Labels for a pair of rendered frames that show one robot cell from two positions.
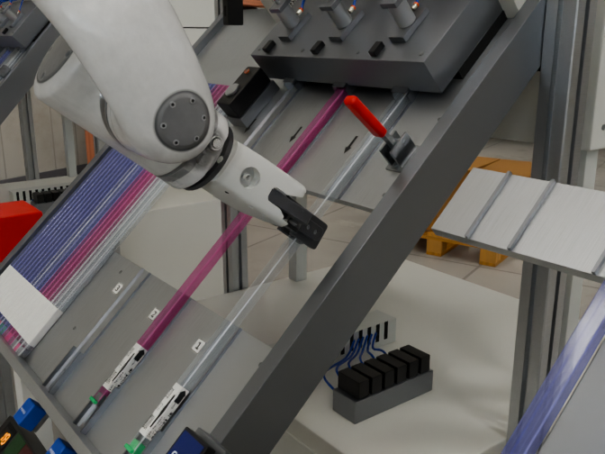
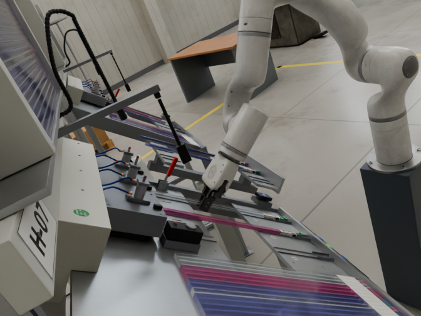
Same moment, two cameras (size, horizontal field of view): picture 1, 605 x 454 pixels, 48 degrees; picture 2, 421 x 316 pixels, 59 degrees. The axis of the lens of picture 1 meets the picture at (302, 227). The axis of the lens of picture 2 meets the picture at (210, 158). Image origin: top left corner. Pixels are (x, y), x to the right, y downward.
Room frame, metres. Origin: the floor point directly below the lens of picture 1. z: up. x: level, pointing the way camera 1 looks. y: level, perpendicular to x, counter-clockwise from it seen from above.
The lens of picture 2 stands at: (1.55, 0.47, 1.50)
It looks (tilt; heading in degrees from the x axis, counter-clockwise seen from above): 25 degrees down; 206
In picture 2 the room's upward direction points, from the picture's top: 23 degrees counter-clockwise
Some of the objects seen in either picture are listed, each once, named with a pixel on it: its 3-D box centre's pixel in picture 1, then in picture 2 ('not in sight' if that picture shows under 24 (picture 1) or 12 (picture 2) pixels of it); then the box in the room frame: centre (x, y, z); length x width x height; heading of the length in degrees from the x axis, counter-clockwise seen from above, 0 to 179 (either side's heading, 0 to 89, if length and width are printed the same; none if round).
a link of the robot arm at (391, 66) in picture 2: not in sight; (389, 83); (0.29, 0.56, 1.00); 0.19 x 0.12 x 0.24; 41
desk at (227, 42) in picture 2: not in sight; (222, 68); (-3.35, -1.21, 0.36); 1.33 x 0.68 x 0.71; 62
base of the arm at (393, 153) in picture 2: not in sight; (391, 136); (0.27, 0.54, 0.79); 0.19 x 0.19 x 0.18
